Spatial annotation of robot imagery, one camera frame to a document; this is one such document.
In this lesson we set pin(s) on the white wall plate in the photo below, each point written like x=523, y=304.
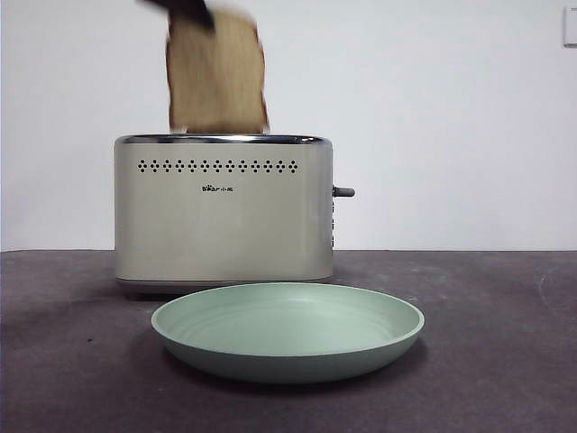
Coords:
x=570, y=27

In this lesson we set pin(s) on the pale green round plate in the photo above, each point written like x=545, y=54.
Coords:
x=288, y=356

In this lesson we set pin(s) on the cream two-slot toaster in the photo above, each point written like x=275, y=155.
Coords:
x=225, y=225

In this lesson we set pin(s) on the large brown bread slice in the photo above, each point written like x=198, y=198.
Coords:
x=216, y=81

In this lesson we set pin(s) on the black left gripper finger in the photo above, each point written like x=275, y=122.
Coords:
x=198, y=10

